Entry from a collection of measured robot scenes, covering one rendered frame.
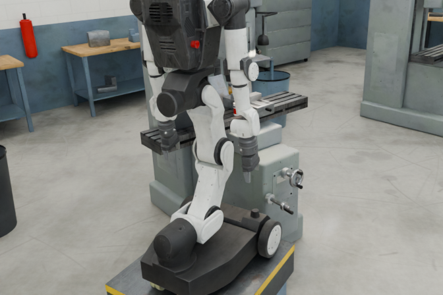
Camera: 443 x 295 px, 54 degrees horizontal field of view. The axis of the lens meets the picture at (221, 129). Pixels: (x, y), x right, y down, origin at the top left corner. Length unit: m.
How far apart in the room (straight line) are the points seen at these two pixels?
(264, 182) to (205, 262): 0.73
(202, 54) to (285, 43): 6.45
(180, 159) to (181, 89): 1.46
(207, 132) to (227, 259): 0.61
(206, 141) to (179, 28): 0.63
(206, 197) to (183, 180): 1.13
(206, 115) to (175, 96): 0.26
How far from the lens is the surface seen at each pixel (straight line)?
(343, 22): 10.37
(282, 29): 8.12
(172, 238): 2.01
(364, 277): 3.02
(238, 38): 1.76
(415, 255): 3.29
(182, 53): 1.78
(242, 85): 1.82
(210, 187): 2.18
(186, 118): 2.62
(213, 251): 2.20
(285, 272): 2.53
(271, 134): 2.81
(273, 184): 2.70
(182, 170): 3.27
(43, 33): 6.60
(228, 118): 2.78
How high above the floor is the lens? 1.88
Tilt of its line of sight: 21 degrees down
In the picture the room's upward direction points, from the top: 3 degrees counter-clockwise
